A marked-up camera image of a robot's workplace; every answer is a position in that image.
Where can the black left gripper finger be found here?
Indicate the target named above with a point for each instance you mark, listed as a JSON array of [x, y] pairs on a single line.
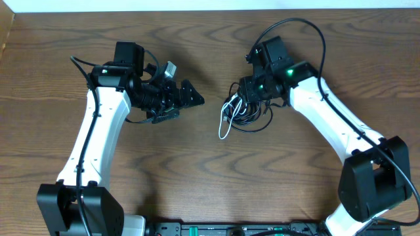
[[189, 96], [166, 116]]

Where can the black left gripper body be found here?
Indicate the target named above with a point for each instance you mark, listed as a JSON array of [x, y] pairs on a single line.
[[158, 100]]

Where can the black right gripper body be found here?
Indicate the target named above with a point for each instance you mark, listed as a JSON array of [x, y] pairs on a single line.
[[256, 89]]

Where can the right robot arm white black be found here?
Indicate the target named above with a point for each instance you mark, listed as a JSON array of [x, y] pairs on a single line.
[[376, 171]]

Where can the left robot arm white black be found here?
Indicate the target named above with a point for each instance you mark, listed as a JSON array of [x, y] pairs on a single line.
[[79, 202]]

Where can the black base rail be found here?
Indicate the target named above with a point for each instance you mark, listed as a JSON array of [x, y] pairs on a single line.
[[289, 228]]

